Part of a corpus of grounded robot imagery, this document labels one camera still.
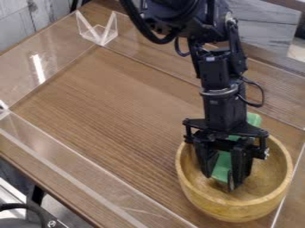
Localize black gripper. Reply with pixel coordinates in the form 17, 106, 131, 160
182, 87, 269, 191

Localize green rectangular block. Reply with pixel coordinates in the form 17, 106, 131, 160
213, 112, 262, 183

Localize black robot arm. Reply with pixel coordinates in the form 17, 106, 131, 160
138, 0, 268, 190

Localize brown wooden bowl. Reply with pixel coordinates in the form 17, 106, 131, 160
175, 135, 293, 223

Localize black table leg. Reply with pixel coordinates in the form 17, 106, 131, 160
31, 185, 46, 206

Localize clear acrylic front wall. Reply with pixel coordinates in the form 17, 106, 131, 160
0, 110, 197, 228

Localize clear acrylic corner bracket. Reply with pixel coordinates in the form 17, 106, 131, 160
75, 11, 118, 46

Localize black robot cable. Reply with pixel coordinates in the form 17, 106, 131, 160
118, 0, 183, 45

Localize black cable bottom left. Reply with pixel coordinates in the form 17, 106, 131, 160
0, 202, 51, 228

